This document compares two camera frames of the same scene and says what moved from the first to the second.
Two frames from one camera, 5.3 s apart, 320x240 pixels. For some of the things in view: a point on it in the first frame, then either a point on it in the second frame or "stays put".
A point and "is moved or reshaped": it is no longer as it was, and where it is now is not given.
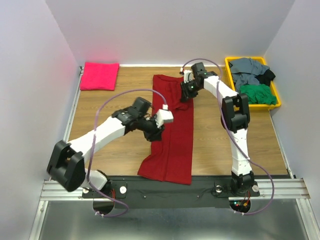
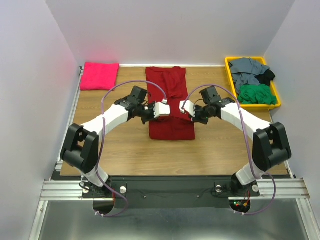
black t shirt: [266, 78] stays put
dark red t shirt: [171, 159] is moved or reshaped
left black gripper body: [149, 128] → [146, 112]
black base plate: [133, 192] stays put
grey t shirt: [245, 71] stays put
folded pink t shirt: [99, 76] stays put
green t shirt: [258, 94] stays put
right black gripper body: [190, 89] → [202, 114]
